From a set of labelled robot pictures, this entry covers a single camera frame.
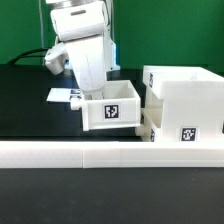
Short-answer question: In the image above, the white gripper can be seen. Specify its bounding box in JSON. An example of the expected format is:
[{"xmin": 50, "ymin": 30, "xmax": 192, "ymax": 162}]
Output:
[{"xmin": 45, "ymin": 35, "xmax": 106, "ymax": 100}]

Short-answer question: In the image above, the white drawer tray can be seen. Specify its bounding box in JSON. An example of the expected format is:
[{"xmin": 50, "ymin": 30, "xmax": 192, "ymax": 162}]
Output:
[
  {"xmin": 70, "ymin": 80, "xmax": 141, "ymax": 131},
  {"xmin": 135, "ymin": 108, "xmax": 162, "ymax": 142}
]

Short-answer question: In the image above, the white front drawer tray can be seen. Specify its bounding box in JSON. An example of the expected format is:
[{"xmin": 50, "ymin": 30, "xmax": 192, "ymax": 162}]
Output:
[{"xmin": 135, "ymin": 108, "xmax": 162, "ymax": 142}]

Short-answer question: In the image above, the white drawer cabinet box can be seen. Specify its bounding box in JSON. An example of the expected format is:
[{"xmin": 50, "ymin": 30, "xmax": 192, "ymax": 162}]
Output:
[{"xmin": 143, "ymin": 66, "xmax": 224, "ymax": 143}]

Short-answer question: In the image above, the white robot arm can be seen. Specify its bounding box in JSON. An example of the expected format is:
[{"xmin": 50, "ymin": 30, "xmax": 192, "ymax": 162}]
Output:
[{"xmin": 45, "ymin": 0, "xmax": 119, "ymax": 100}]

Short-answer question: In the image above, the printed marker sheet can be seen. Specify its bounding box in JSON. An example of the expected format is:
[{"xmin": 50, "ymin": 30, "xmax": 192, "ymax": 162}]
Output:
[{"xmin": 47, "ymin": 88, "xmax": 81, "ymax": 102}]

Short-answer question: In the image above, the white L-shaped fence rail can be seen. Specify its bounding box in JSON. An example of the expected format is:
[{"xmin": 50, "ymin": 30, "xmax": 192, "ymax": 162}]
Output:
[{"xmin": 0, "ymin": 141, "xmax": 224, "ymax": 168}]

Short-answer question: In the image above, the black cable with connector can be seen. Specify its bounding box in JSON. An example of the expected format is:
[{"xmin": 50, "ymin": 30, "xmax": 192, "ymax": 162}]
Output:
[{"xmin": 7, "ymin": 48, "xmax": 50, "ymax": 66}]

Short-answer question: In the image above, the thin grey cable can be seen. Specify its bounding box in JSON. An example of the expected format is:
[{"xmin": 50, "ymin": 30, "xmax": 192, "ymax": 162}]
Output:
[{"xmin": 38, "ymin": 0, "xmax": 46, "ymax": 66}]

